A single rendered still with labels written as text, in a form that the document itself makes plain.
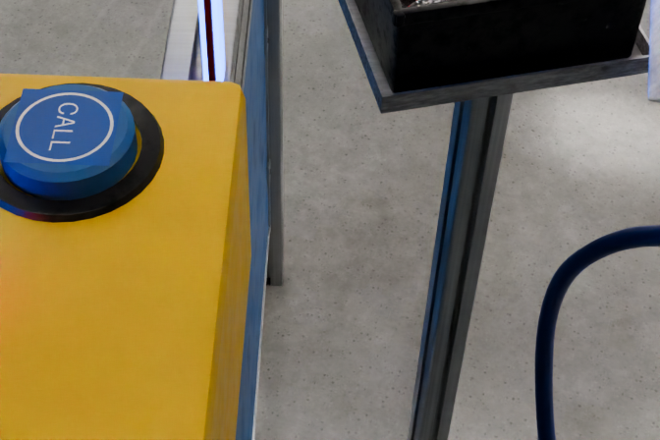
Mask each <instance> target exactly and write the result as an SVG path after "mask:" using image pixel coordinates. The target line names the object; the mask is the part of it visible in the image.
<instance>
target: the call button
mask: <svg viewBox="0 0 660 440"><path fill-rule="evenodd" d="M123 94H124V92H114V91H107V90H104V89H101V88H99V87H94V86H90V85H83V84H61V85H54V86H50V87H47V88H44V89H33V88H24V89H23V93H22V96H21V100H20V101H19V102H18V103H16V104H15V105H14V106H13V107H12V108H11V109H10V110H9V111H8V112H7V113H6V114H5V116H4V117H3V119H2V120H1V123H0V160H1V164H2V167H3V170H4V173H5V175H6V176H7V178H8V179H9V181H10V182H11V183H12V184H13V185H14V186H15V187H16V188H18V189H19V190H21V191H22V192H24V193H27V194H29V195H32V196H34V197H38V198H41V199H49V200H73V199H78V198H84V197H88V196H91V195H94V194H97V193H101V192H103V191H105V190H107V189H109V188H111V187H113V186H114V185H116V184H117V183H118V182H119V181H120V180H122V179H123V178H124V177H125V176H126V174H127V173H128V172H129V171H130V169H131V168H132V166H133V164H134V162H135V159H136V156H137V153H138V141H137V134H136V126H135V121H134V117H133V115H132V112H131V110H130V109H129V107H128V106H127V105H126V104H125V102H123V101H122V99H123Z"/></svg>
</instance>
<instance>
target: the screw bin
mask: <svg viewBox="0 0 660 440"><path fill-rule="evenodd" d="M355 1H356V4H357V7H358V10H359V12H360V15H361V17H362V20H363V22H364V25H365V27H366V30H367V32H368V35H369V37H370V40H371V42H372V45H373V47H374V50H375V52H376V55H377V57H378V60H379V62H380V65H381V67H382V70H383V72H384V75H385V77H386V79H387V82H388V84H389V86H390V88H391V91H392V92H393V93H396V92H403V91H410V90H416V89H423V88H430V87H435V86H442V85H449V84H455V83H467V82H474V81H481V80H487V79H494V78H501V77H506V76H513V75H520V74H526V73H533V72H539V71H546V70H553V69H559V68H566V67H572V66H578V65H585V64H592V63H598V62H605V61H611V60H618V59H625V58H629V57H630V56H631V55H632V52H633V46H634V43H635V39H636V35H637V32H638V28H639V25H640V21H641V18H642V14H643V10H644V7H645V3H646V0H451V1H444V2H437V3H430V4H423V5H416V6H410V7H407V6H404V5H403V4H402V3H401V1H400V0H355Z"/></svg>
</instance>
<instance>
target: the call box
mask: <svg viewBox="0 0 660 440"><path fill-rule="evenodd" d="M61 84H83V85H90V86H94V87H99V88H101V89H104V90H107V91H114V92H124V94H123V99H122V101H123V102H125V104H126V105H127V106H128V107H129V109H130V110H131V112H132V115H133V117H134V121H135V126H136V134H137V156H136V159H135V162H134V164H133V166H132V168H131V169H130V171H129V172H128V173H127V174H126V176H125V177H124V178H123V179H122V180H120V181H119V182H118V183H117V184H116V185H114V186H113V187H111V188H109V189H107V190H105V191H103V192H100V193H97V194H94V195H91V196H88V197H84V198H78V199H73V200H49V199H41V198H38V197H34V196H32V195H29V194H27V193H24V192H22V191H21V190H19V189H18V188H16V187H15V186H14V185H13V184H12V183H11V182H10V181H9V179H8V178H7V176H6V175H5V173H4V170H3V167H2V164H1V160H0V440H236V429H237V417H238V406H239V395H240V384H241V373H242V361H243V350H244V338H245V328H246V316H247V305H248V283H249V272H250V261H251V245H250V218H249V191H248V138H247V111H246V98H245V96H244V94H243V91H242V89H241V87H240V85H239V84H236V83H233V82H212V81H185V80H158V79H131V78H103V77H77V76H49V75H22V74H0V123H1V120H2V119H3V117H4V116H5V114H6V113H7V112H8V111H9V110H10V109H11V108H12V107H13V106H14V105H15V104H16V103H18V102H19V101H20V100H21V96H22V93H23V89H24V88H33V89H44V88H47V87H50V86H54V85H61Z"/></svg>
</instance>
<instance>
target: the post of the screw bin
mask: <svg viewBox="0 0 660 440"><path fill-rule="evenodd" d="M513 95H514V94H513V93H512V94H505V95H499V96H492V97H485V98H479V99H473V100H467V101H460V102H455V107H454V114H453V121H452V128H451V134H450V142H449V149H448V156H447V163H446V170H445V177H444V184H443V191H442V197H441V204H440V211H439V218H438V225H437V232H436V239H435V246H434V253H433V260H432V267H431V274H430V281H429V288H428V295H427V302H426V309H425V315H424V322H423V329H422V336H421V343H420V350H419V358H418V365H417V372H416V379H415V385H414V392H413V399H412V412H411V419H410V426H409V433H408V440H448V437H449V432H450V426H451V421H452V416H453V410H454V405H455V401H456V396H457V390H458V385H459V380H460V375H461V369H462V364H463V359H464V354H465V348H466V343H467V338H468V329H469V324H470V319H471V313H472V308H473V303H474V298H475V292H476V287H477V282H478V277H479V271H480V266H481V261H482V256H483V251H484V246H485V241H486V235H487V230H488V225H489V220H490V214H491V209H492V204H493V199H494V193H495V189H496V184H497V179H498V173H499V168H500V163H501V158H502V152H503V147H504V142H505V136H506V131H507V127H508V122H509V116H510V111H511V106H512V101H513Z"/></svg>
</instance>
